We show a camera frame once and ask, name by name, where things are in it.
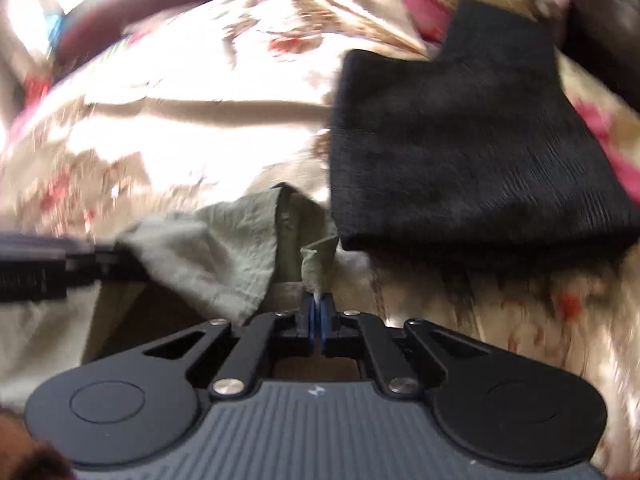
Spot floral satin bedspread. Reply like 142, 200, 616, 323
0, 0, 640, 476

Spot olive green pants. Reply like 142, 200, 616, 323
92, 185, 351, 381

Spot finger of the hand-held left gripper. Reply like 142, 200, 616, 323
65, 242, 151, 288

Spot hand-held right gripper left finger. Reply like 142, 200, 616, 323
142, 292, 317, 401

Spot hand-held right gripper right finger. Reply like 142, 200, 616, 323
316, 292, 485, 401

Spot black folded cloth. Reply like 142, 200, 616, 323
327, 0, 640, 276

